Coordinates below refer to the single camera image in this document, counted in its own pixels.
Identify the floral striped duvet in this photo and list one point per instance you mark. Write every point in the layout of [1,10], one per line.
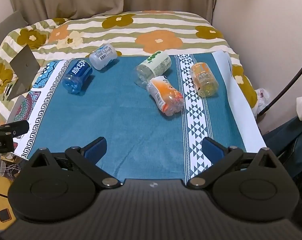
[130,33]

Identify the orange cartoon label cup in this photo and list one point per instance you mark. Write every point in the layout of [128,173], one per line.
[169,100]

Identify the grey open laptop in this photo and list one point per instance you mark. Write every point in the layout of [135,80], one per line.
[26,67]

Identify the clear cup green label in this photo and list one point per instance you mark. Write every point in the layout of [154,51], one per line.
[155,65]

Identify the yellow orange label cup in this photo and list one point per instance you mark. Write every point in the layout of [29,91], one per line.
[203,79]

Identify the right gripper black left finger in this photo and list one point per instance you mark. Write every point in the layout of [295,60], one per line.
[86,158]

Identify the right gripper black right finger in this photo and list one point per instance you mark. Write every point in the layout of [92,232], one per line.
[222,159]

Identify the teal patterned table cloth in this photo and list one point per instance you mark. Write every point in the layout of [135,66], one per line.
[142,142]

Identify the blue plastic cup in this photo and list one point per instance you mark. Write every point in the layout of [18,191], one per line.
[78,74]

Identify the white plastic bag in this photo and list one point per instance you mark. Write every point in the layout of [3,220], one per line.
[262,101]

